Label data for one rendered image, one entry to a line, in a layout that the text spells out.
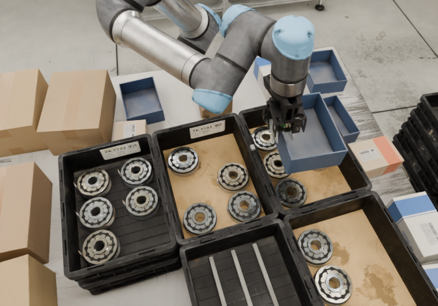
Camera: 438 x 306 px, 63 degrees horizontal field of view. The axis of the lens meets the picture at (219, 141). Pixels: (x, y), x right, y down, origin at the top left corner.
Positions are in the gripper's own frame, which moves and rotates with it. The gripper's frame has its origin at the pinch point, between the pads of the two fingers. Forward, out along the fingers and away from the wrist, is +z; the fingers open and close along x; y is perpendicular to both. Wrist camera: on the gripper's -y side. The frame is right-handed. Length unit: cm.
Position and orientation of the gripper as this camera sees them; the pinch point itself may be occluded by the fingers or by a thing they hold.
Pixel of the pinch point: (279, 131)
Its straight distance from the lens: 95.1
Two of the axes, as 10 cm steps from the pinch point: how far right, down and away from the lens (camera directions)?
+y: 1.7, 8.1, -5.6
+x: 9.8, -1.8, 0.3
